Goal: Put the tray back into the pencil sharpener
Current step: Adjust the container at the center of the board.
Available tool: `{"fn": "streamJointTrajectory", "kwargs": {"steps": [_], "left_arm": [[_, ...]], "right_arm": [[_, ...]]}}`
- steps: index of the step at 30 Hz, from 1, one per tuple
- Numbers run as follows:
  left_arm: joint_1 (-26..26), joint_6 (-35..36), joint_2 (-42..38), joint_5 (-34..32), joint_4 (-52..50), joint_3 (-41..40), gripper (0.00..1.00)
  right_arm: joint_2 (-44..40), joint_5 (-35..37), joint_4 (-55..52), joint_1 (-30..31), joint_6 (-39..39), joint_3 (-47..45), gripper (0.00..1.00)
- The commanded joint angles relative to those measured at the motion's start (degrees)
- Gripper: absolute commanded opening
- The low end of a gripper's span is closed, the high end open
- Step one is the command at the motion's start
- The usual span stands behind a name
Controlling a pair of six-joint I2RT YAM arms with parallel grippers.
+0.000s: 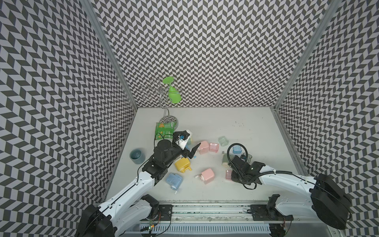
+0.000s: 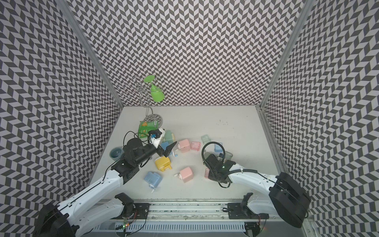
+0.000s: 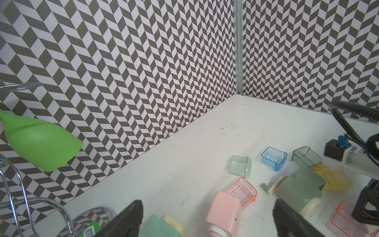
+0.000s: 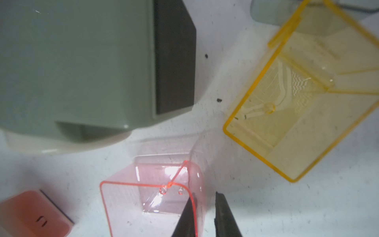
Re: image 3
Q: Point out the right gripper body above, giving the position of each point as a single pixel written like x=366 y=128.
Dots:
x=366 y=210

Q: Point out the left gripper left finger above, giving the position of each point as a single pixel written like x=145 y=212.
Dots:
x=126 y=224

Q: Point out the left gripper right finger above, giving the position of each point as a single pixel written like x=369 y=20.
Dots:
x=291 y=224

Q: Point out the pink transparent tray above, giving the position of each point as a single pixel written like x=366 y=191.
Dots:
x=243 y=190
x=341 y=223

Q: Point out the pink pencil sharpener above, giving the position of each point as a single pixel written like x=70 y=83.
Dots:
x=224 y=215

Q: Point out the mint green pencil sharpener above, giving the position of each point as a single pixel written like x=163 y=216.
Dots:
x=166 y=227

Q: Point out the yellow transparent tray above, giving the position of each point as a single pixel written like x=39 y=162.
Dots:
x=336 y=180

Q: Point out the blue transparent tray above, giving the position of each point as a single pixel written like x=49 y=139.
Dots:
x=274 y=158

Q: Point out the grey transparent tray right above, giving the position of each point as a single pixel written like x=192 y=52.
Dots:
x=305 y=156

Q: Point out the green snack packet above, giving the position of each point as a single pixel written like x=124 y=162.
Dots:
x=91 y=230

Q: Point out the green plastic cup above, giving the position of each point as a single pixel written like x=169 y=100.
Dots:
x=42 y=143

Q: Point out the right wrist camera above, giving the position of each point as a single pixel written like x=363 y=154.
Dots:
x=346 y=154

